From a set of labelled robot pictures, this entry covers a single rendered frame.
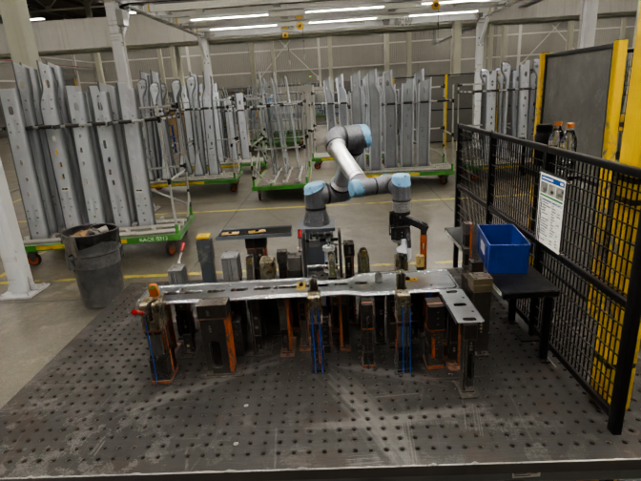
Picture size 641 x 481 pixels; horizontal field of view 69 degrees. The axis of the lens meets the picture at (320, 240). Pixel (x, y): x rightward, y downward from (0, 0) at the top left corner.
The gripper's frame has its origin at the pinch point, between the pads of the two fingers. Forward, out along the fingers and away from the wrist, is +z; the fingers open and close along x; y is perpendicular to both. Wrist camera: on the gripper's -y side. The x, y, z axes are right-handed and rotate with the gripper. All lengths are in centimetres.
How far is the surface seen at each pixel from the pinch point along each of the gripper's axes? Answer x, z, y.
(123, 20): -591, -189, 325
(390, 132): -713, 16, -94
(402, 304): 24.8, 10.9, 6.5
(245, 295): 7, 11, 70
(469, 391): 40, 41, -16
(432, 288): 10.4, 11.5, -8.5
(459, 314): 34.4, 11.5, -12.9
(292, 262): -16, 6, 51
